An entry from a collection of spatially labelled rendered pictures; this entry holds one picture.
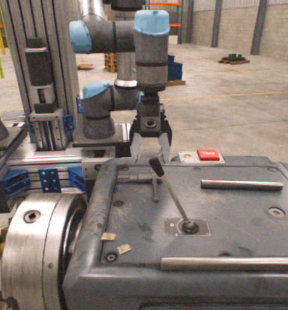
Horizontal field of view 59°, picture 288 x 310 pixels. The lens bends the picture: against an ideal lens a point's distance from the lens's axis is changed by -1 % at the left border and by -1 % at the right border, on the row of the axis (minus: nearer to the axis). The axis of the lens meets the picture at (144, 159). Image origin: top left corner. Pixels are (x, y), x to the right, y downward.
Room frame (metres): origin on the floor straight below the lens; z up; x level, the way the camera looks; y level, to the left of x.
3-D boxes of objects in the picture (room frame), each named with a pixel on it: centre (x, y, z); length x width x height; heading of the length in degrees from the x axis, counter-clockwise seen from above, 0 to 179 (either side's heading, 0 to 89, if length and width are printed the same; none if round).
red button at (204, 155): (0.71, -0.20, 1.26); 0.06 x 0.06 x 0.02; 89
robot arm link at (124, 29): (0.73, 0.02, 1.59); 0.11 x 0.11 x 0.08; 11
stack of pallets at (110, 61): (10.18, 0.80, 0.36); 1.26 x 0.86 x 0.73; 115
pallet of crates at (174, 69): (7.74, -0.49, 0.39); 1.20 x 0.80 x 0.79; 112
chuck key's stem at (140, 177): (0.57, 0.01, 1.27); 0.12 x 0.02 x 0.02; 91
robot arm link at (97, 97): (1.13, 0.20, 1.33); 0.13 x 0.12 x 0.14; 101
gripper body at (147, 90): (0.64, -0.02, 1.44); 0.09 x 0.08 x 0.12; 179
